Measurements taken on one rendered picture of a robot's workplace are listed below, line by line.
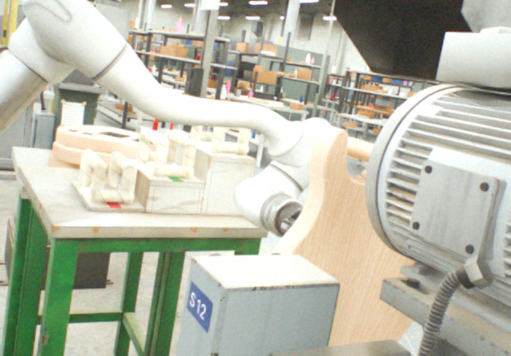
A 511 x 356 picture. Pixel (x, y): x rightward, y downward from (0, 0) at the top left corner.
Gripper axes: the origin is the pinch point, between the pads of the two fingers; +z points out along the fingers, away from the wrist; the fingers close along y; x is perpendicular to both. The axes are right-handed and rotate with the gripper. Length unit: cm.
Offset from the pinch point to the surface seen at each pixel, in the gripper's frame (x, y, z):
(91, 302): -103, -32, -207
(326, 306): 0.1, 26.2, 26.6
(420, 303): 4.1, 18.0, 32.5
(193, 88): 22, -41, -185
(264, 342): -5.1, 33.4, 26.6
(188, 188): -6, 4, -64
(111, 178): -12, 19, -85
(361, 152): 18.7, 9.9, 4.9
